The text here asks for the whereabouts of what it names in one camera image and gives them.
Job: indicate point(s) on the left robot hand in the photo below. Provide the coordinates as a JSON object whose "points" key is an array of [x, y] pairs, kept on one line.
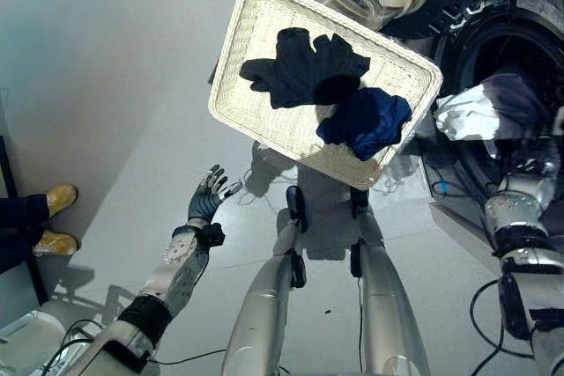
{"points": [[203, 205]]}

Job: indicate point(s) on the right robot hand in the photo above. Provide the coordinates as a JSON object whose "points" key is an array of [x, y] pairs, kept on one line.
{"points": [[534, 161]]}

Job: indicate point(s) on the white and purple garment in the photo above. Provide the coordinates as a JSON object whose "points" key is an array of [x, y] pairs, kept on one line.
{"points": [[467, 114]]}

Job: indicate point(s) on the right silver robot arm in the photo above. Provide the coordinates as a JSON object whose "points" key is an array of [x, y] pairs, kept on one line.
{"points": [[520, 217]]}

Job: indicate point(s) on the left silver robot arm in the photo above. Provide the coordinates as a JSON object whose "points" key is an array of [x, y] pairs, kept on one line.
{"points": [[178, 268]]}

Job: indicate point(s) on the dark washing machine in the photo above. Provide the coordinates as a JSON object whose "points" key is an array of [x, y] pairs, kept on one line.
{"points": [[493, 37]]}

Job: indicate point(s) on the left silver robot leg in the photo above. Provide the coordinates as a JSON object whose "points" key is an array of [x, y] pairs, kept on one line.
{"points": [[260, 305]]}

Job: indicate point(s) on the silver robot leg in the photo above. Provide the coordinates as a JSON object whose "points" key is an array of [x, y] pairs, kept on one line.
{"points": [[388, 301], [260, 305]]}

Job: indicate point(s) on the person's yellow shoe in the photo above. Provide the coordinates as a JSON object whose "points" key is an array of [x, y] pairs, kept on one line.
{"points": [[56, 243], [62, 197]]}

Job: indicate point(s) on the black garment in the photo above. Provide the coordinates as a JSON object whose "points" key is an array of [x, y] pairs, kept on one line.
{"points": [[299, 72]]}

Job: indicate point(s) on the blue garment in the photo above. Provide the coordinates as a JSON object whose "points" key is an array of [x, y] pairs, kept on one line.
{"points": [[370, 123]]}

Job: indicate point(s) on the white wicker basket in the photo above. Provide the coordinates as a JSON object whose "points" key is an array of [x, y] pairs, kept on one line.
{"points": [[260, 32]]}

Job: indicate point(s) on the person's leg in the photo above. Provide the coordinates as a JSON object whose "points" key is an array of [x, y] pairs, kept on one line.
{"points": [[22, 217]]}

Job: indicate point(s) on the right silver robot leg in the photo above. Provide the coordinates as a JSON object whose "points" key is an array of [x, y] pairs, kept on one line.
{"points": [[388, 301]]}

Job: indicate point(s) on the white plastic container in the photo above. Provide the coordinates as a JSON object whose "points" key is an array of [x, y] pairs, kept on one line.
{"points": [[26, 341]]}

